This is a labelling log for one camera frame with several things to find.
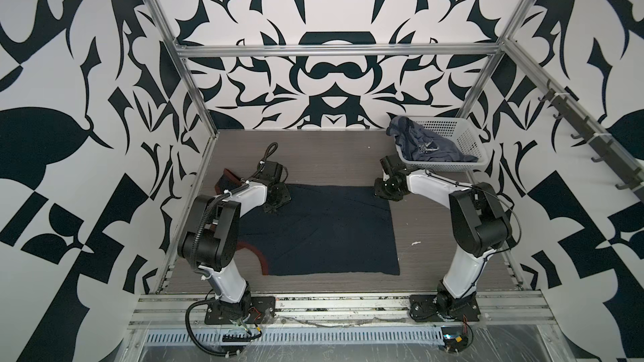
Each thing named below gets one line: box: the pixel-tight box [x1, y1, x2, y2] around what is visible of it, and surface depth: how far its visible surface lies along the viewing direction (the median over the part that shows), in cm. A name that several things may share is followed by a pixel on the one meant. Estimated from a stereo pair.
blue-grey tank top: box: [386, 116, 478, 163], surface depth 107 cm
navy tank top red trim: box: [214, 168, 401, 276], surface depth 89 cm
